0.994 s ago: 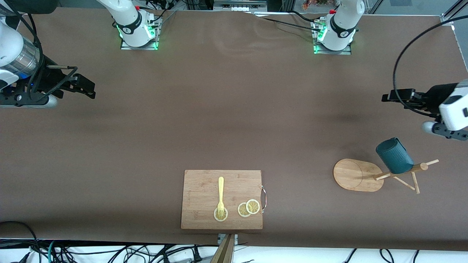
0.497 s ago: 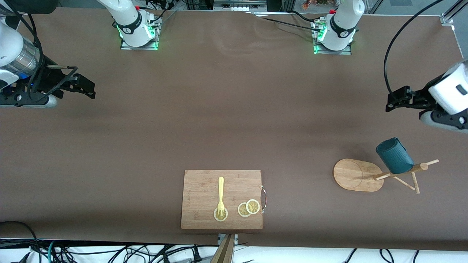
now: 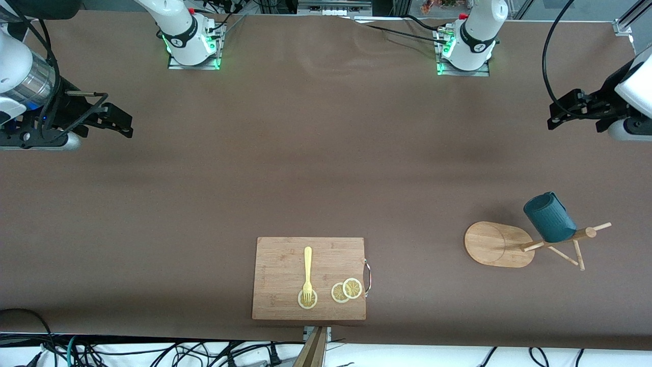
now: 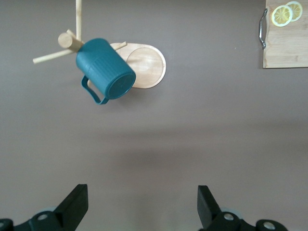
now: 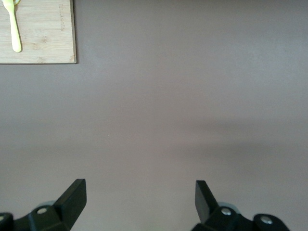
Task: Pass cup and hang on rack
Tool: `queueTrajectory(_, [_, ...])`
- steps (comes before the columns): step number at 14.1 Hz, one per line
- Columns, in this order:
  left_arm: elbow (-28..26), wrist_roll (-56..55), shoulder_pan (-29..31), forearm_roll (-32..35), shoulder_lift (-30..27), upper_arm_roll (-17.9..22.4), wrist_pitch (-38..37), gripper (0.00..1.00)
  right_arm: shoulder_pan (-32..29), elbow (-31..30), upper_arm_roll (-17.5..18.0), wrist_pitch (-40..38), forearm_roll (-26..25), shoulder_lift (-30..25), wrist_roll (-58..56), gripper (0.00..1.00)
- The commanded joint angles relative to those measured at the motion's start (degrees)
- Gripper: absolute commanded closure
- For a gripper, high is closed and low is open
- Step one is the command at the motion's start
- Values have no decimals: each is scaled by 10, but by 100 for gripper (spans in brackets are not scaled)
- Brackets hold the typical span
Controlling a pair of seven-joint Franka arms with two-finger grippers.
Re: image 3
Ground wooden post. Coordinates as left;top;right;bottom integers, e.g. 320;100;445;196
293;326;328;367

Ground black looped cable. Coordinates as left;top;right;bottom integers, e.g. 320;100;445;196
0;308;54;367

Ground wooden cup rack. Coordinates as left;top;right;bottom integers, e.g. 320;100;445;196
465;221;613;272

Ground yellow plastic fork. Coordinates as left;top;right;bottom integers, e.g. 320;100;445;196
303;247;313;304

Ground black cable on table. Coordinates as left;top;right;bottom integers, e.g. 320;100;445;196
351;15;449;44

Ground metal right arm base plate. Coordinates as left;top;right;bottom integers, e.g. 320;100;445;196
167;23;224;71

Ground bamboo cutting board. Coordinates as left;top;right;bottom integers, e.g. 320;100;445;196
252;237;367;321

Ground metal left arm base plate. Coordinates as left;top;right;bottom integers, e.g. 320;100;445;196
436;28;491;77

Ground grey box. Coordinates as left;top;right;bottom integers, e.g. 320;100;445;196
298;0;373;16

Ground aluminium frame profile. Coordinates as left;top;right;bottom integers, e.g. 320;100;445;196
613;0;652;36

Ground orange red small objects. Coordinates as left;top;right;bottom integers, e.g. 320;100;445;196
420;0;459;14

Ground teal cup yellow inside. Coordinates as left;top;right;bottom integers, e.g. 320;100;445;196
523;192;578;243

